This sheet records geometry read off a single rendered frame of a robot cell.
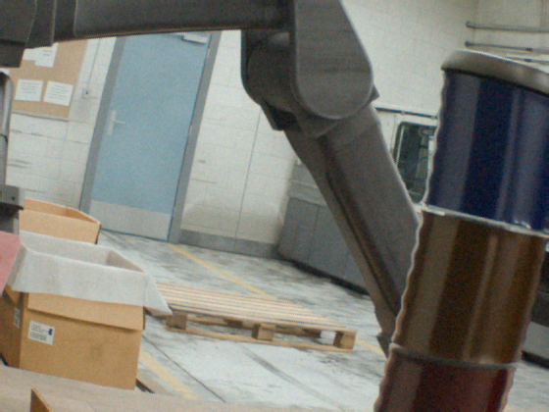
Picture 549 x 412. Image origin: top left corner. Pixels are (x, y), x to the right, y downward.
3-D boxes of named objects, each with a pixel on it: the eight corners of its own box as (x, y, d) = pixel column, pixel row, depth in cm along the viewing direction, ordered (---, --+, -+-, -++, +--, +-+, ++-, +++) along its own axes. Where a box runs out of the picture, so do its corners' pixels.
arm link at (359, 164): (440, 407, 94) (274, 58, 82) (401, 390, 99) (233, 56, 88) (492, 364, 95) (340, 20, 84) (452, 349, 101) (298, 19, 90)
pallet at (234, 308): (284, 320, 813) (289, 300, 812) (352, 352, 722) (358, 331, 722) (120, 295, 762) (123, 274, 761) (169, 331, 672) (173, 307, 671)
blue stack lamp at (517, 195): (501, 217, 32) (519, 102, 31) (574, 237, 28) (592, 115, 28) (394, 195, 30) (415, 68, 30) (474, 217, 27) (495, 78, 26)
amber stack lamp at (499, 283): (474, 338, 32) (500, 223, 32) (544, 364, 28) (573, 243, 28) (364, 332, 30) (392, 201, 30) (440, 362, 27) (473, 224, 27)
